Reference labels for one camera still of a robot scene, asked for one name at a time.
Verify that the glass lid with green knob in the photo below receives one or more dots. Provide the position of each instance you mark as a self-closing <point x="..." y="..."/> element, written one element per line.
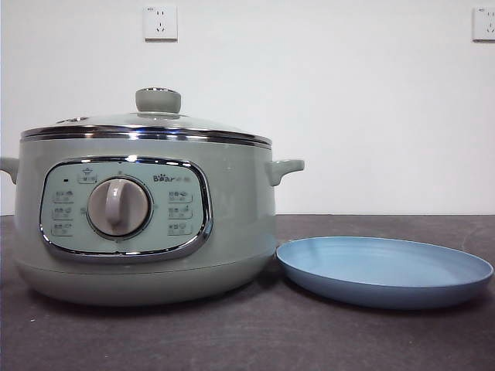
<point x="158" y="101"/>

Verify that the white wall socket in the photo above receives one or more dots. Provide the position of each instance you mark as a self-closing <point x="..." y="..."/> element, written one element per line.
<point x="161" y="23"/>
<point x="485" y="24"/>

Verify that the pale green electric steamer pot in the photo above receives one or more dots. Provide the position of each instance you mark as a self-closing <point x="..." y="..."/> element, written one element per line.
<point x="239" y="216"/>

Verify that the blue round plate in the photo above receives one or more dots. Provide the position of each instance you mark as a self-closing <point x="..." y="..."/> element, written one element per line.
<point x="379" y="266"/>

